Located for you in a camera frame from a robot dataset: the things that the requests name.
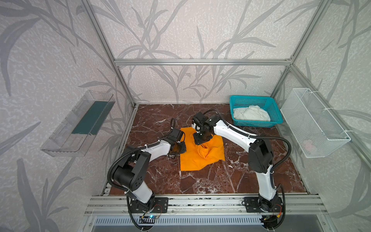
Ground orange drawstring shorts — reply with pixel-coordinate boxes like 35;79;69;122
180;127;225;172

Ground white garment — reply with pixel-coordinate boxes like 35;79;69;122
233;105;271;121

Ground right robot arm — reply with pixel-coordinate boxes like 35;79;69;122
192;112;277;201

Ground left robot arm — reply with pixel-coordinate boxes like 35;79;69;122
107;128;186;204

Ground teal plastic basket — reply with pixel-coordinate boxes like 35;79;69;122
230;95;283;128

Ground small circuit board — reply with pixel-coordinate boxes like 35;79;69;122
141;214;161;221

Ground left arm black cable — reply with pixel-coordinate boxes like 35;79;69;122
106;117;177;232

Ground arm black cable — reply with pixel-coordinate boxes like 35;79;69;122
106;117;177;232
202;109;292;230

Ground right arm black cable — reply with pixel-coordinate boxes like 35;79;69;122
202;109;292;230

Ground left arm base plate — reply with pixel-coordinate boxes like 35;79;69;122
128;197;169;214

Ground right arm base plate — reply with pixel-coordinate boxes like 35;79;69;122
242;197;284;214

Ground pink object in wire basket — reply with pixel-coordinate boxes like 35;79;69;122
303;140;317;153

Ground clear acrylic wall shelf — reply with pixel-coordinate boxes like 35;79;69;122
41;90;116;158

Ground white wire mesh basket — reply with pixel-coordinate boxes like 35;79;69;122
281;88;351;158

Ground aluminium mounting rail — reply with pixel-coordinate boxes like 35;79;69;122
84;193;328;216

